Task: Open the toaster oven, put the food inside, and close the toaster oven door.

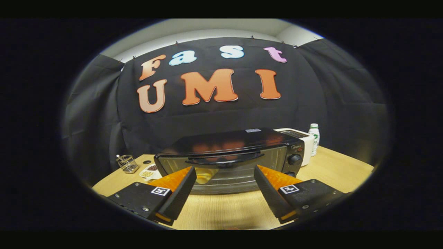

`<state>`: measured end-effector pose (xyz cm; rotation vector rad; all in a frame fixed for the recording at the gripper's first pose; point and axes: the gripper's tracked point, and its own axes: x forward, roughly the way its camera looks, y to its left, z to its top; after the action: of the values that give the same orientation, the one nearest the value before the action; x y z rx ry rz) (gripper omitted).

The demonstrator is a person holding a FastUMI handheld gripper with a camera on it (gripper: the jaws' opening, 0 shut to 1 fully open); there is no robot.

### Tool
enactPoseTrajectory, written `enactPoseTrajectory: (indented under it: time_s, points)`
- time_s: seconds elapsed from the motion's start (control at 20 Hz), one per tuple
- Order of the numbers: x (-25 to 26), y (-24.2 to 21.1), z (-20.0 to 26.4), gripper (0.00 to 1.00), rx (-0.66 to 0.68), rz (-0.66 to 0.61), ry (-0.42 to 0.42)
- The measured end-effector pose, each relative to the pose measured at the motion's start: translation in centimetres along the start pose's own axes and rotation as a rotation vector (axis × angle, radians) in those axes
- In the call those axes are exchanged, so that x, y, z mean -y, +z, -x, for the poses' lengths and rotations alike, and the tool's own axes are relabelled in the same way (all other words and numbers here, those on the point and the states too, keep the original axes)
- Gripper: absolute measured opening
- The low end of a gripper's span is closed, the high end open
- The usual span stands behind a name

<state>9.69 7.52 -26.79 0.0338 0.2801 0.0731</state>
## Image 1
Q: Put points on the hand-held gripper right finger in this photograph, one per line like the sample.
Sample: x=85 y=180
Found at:
x=268 y=193

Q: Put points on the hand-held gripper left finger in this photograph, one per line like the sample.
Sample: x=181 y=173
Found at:
x=180 y=197

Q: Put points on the yellow croissant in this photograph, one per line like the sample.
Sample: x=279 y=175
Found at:
x=206 y=175

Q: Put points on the black toaster oven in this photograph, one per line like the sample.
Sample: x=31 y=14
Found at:
x=235 y=140

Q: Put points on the white bread toaster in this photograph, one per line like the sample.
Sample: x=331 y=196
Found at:
x=306 y=145

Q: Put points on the white divided snack dish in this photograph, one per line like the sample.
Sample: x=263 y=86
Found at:
x=149 y=172

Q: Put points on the white bottle green label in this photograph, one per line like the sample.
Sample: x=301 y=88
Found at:
x=314 y=138

